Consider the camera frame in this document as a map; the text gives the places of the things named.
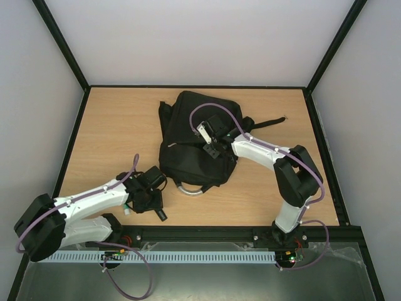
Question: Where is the light blue cable duct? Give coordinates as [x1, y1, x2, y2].
[42, 251, 276, 264]

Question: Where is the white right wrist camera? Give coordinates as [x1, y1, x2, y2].
[196, 122, 212, 144]

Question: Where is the black student backpack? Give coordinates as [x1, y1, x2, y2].
[159, 91, 285, 193]

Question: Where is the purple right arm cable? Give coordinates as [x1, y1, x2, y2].
[189, 102, 330, 271]

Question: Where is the green white glue stick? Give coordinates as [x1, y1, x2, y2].
[123, 204, 131, 216]

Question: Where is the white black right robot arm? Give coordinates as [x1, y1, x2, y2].
[196, 115, 325, 246]

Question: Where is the pink black highlighter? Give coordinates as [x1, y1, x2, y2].
[155, 209, 167, 221]

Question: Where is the black enclosure frame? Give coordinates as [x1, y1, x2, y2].
[6, 0, 386, 301]

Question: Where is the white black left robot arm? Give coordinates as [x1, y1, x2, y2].
[14, 166, 167, 262]

